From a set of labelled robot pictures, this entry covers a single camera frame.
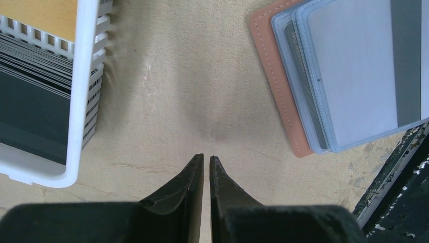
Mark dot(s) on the white plastic basket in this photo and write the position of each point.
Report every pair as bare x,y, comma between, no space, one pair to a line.
87,52

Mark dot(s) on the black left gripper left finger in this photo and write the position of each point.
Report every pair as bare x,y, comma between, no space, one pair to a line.
170,214

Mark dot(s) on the tan leather card holder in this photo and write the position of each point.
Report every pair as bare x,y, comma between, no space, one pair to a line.
277,41

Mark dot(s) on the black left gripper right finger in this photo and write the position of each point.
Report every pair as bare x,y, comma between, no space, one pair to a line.
238,217

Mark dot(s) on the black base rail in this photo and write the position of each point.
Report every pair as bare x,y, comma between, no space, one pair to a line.
394,208

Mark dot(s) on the silver grey card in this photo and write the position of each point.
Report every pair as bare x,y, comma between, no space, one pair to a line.
367,63

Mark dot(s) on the gold magnetic stripe card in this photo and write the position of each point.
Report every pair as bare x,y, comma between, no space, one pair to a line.
57,17

